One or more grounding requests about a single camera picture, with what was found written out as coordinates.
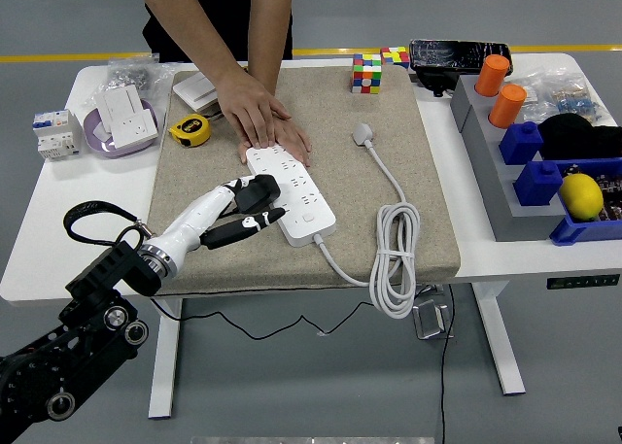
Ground person's left hand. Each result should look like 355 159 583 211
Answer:
238 118 313 168

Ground person's right hand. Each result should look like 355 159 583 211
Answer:
216 68 293 150

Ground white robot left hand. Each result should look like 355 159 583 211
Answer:
154 175 288 259

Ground black plug adapter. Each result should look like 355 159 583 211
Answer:
234 174 283 215

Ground white power strip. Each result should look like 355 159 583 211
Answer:
244 146 338 249

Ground thin black adapter cord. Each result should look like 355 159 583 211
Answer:
149 209 438 342

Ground yellow tape measure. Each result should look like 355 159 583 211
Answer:
167 114 214 149

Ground grey-brown mat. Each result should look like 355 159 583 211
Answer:
147 64 462 297

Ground large Rubik's cube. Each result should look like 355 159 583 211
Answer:
351 52 384 95

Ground purple bowl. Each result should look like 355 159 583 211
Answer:
82 98 160 160

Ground clear bag of screws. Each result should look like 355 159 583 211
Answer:
82 54 176 110

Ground small Rubik's cube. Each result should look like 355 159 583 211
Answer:
379 46 411 70

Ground white table leg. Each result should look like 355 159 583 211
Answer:
472 282 528 397
147 296 185 421

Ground black table control panel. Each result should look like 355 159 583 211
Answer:
545 273 622 290

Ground white circuit breaker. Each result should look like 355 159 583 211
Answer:
32 109 84 161

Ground black plastic-wrapped device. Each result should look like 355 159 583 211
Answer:
408 38 514 72

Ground grey stepped holder block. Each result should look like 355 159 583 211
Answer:
449 74 579 244

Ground orange cylinder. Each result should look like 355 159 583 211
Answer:
488 84 528 129
474 53 511 97

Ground blue plastic bin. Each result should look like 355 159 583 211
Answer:
549 157 622 247

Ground clear acrylic stand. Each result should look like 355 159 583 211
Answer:
411 297 456 341

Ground blue peg block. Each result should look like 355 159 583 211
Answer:
513 159 565 208
499 120 544 166

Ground dark circuit boards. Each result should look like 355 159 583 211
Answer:
563 164 622 222

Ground yellow lemon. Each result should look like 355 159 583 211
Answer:
558 172 605 222

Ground clear bag of parts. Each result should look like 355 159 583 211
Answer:
509 69 592 108

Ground clear bag blue parts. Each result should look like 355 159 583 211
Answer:
546 85 608 125

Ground black cloth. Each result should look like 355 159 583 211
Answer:
536 113 622 162

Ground white double switch panel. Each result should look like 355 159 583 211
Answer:
172 71 218 113

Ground white wall plug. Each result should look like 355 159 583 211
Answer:
351 121 375 148

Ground white wall socket panel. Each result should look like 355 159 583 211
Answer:
110 108 160 150

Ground small black bracket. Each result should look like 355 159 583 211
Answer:
413 68 461 98

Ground white power strip cord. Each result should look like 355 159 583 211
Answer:
313 140 422 321

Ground black floor cable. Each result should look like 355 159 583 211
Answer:
438 283 457 444

